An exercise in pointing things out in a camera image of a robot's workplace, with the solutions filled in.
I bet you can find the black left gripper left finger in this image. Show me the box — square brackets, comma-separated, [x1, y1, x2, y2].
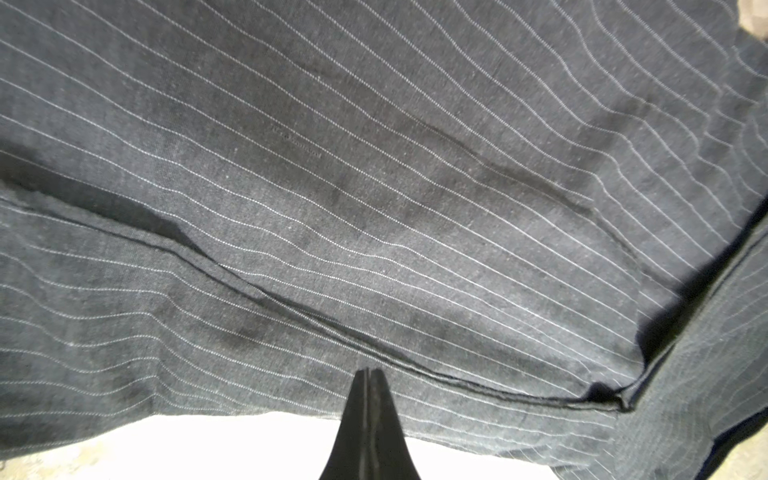
[320, 369, 368, 480]

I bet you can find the grey pinstriped long sleeve shirt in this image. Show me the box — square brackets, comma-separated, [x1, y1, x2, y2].
[1, 1, 767, 479]

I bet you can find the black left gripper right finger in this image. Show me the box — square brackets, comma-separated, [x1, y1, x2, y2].
[367, 369, 420, 480]

